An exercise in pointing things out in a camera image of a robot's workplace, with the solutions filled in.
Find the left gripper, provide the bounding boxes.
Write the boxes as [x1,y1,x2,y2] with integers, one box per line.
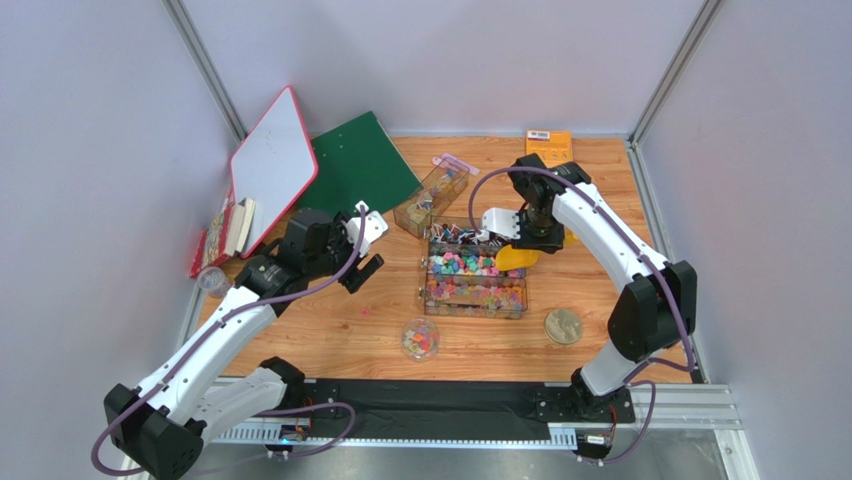
[306,210,384,294]

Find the yellow plastic scoop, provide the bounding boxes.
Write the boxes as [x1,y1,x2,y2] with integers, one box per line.
[490,227,578,272]

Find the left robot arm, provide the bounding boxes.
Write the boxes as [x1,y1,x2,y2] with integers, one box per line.
[90,201,389,479]

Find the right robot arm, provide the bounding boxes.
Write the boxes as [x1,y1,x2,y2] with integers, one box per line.
[478,154,697,401]

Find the clear box of star candies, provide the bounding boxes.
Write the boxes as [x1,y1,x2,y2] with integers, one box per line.
[425,243,527,278]

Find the clear box of wrapped candies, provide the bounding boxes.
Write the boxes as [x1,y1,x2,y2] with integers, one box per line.
[393,164,470,237]

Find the clear box of translucent candies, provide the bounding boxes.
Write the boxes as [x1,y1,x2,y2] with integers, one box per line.
[418,274,529,320]

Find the orange paperback book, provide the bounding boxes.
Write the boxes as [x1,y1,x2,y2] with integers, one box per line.
[525,130,574,167]

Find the clear round plastic jar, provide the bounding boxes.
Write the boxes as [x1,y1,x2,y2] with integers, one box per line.
[400,318,441,361]

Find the clear box of lollipops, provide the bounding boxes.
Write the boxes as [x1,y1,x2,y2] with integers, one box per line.
[423,216,510,247]

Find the gold round tin lid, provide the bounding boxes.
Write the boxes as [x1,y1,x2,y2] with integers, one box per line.
[544,309,584,345]

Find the green cutting mat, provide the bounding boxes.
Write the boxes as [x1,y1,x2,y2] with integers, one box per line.
[297,111,420,213]

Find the stack of books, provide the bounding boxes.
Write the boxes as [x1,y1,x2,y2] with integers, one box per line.
[189,197,256,279]

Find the red framed whiteboard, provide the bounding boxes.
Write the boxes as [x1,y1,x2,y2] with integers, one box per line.
[230,85,318,258]

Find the small clear cup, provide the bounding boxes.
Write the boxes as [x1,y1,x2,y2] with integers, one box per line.
[196,266,233,298]

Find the aluminium frame rail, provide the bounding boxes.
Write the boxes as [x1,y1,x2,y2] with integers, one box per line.
[116,375,760,480]

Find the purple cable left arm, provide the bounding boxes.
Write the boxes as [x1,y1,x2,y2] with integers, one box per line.
[90,204,371,477]

